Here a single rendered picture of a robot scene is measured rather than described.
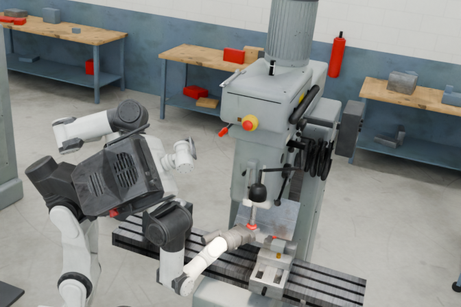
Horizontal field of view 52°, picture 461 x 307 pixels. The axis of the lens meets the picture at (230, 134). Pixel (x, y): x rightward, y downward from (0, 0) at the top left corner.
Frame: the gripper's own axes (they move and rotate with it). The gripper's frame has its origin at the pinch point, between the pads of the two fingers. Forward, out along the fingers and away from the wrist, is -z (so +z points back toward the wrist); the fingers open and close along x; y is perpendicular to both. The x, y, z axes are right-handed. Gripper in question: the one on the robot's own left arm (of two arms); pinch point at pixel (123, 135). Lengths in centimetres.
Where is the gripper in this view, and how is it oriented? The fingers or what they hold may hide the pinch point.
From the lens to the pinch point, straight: 231.7
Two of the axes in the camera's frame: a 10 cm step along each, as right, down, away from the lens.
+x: 9.6, -2.8, 0.1
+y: -2.8, -9.6, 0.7
